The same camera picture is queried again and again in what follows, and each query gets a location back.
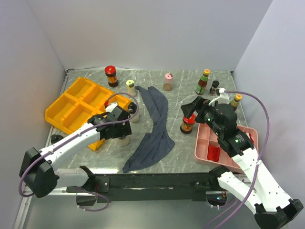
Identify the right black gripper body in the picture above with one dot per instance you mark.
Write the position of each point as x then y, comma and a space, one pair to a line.
206, 115

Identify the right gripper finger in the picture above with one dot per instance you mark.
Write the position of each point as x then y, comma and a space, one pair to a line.
190, 108
192, 118

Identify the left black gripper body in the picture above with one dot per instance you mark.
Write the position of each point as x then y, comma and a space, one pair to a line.
121, 130

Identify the red lid sauce jar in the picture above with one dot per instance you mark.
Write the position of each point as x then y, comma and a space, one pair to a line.
186, 127
110, 72

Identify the black lid spice jar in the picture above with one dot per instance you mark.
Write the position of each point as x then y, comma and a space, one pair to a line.
123, 141

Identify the black cap salt grinder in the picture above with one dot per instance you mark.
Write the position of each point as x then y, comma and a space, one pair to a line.
133, 110

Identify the yellow-green lid spice shaker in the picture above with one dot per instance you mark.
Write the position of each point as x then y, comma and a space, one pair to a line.
131, 90

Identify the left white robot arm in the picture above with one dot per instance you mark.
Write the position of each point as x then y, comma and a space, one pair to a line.
41, 169

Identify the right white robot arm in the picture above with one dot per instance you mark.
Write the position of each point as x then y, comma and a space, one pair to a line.
272, 207

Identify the pink compartment tray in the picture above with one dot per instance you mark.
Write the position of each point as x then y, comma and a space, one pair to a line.
206, 137

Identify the red label sauce bottle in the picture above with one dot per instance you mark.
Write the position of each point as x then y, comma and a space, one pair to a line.
236, 101

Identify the green label sauce bottle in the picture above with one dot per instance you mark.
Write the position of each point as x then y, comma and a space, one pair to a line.
202, 83

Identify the pink lid spice shaker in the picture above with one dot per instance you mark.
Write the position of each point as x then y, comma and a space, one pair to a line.
168, 80

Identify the red packet in tray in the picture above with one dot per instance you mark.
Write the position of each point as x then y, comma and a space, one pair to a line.
213, 153

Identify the small black pepper bottle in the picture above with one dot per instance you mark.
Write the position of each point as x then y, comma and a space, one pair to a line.
214, 86

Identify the red white packet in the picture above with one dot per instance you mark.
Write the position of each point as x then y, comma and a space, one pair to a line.
250, 137

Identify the yellow compartment bin tray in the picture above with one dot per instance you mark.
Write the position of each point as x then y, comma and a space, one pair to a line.
79, 102

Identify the dark blue cloth towel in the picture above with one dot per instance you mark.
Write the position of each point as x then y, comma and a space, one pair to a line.
156, 144

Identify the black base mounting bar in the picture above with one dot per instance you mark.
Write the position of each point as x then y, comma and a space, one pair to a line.
146, 187

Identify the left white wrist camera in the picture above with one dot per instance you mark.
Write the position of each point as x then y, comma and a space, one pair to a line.
110, 107

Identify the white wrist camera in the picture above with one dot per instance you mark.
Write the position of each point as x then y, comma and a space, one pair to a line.
110, 107
222, 97

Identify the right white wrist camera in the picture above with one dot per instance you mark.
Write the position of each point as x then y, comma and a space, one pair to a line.
222, 97

